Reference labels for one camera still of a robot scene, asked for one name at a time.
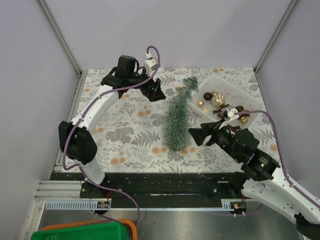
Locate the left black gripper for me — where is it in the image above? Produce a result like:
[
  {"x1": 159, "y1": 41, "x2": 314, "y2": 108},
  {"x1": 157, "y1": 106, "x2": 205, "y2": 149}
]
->
[{"x1": 128, "y1": 67, "x2": 166, "y2": 102}]

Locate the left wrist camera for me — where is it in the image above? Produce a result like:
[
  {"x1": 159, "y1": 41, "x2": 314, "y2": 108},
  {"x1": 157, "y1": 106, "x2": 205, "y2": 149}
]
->
[{"x1": 144, "y1": 56, "x2": 160, "y2": 77}]

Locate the floral patterned mat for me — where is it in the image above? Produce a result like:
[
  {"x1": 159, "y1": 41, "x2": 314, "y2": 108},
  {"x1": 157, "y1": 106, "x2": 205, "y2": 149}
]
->
[{"x1": 61, "y1": 66, "x2": 286, "y2": 173}]

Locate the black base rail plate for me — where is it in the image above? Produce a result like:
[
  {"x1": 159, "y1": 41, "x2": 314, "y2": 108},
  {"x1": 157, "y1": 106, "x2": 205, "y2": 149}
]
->
[{"x1": 50, "y1": 172, "x2": 245, "y2": 209}]

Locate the white plastic basket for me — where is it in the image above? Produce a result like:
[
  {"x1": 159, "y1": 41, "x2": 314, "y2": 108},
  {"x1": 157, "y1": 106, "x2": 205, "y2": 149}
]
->
[{"x1": 190, "y1": 76, "x2": 264, "y2": 128}]

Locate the small gold bell ornament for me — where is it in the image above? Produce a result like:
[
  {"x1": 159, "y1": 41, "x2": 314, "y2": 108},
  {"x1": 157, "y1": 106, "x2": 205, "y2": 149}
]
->
[{"x1": 240, "y1": 116, "x2": 249, "y2": 125}]

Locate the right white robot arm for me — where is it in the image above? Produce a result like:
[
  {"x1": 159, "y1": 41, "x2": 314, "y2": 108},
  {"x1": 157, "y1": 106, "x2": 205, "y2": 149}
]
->
[{"x1": 188, "y1": 122, "x2": 320, "y2": 240}]

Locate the dark brown bauble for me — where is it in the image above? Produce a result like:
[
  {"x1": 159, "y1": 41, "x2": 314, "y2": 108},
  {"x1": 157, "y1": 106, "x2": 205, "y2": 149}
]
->
[{"x1": 203, "y1": 92, "x2": 213, "y2": 101}]

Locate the green plastic bin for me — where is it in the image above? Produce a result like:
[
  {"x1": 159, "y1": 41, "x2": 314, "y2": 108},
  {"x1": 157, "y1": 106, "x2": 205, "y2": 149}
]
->
[{"x1": 30, "y1": 222, "x2": 138, "y2": 240}]

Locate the large gold striped bauble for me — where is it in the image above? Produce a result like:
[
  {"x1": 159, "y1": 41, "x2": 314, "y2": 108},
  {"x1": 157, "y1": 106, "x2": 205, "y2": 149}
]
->
[{"x1": 212, "y1": 93, "x2": 226, "y2": 107}]

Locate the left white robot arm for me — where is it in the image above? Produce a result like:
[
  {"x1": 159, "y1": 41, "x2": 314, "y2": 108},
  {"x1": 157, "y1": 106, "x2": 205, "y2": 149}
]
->
[{"x1": 58, "y1": 52, "x2": 166, "y2": 198}]

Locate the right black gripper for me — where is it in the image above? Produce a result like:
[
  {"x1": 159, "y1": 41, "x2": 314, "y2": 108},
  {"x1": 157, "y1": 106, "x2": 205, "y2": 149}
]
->
[{"x1": 187, "y1": 117, "x2": 242, "y2": 162}]

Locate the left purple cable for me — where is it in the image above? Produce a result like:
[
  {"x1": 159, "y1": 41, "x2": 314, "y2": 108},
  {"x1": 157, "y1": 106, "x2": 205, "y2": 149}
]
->
[{"x1": 60, "y1": 45, "x2": 161, "y2": 222}]

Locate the white slotted cable duct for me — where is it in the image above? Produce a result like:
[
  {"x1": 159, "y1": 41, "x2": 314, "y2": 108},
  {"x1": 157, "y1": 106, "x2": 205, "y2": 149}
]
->
[{"x1": 45, "y1": 200, "x2": 111, "y2": 211}]

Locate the small gold bauble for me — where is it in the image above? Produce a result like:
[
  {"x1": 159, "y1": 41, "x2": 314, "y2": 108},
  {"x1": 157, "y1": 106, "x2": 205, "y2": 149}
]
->
[{"x1": 197, "y1": 100, "x2": 205, "y2": 108}]

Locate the small frosted christmas tree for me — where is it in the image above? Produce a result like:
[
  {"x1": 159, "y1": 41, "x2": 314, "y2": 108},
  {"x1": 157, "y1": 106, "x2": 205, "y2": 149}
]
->
[{"x1": 163, "y1": 76, "x2": 199, "y2": 152}]

